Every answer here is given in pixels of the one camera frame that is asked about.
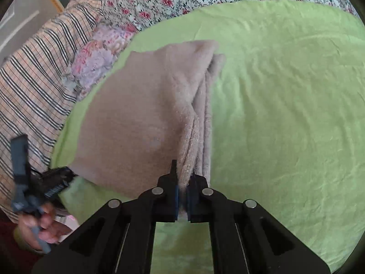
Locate beige knitted sweater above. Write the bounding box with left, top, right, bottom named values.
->
left=70, top=40, right=225, bottom=198

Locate person left hand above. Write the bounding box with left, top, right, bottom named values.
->
left=14, top=202, right=72, bottom=252

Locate plaid checked blanket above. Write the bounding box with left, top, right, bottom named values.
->
left=1, top=0, right=102, bottom=223

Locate light green bed sheet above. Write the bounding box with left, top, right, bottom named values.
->
left=49, top=0, right=365, bottom=274

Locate purple pink floral pillow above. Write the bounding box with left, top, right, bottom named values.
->
left=63, top=23, right=136, bottom=101

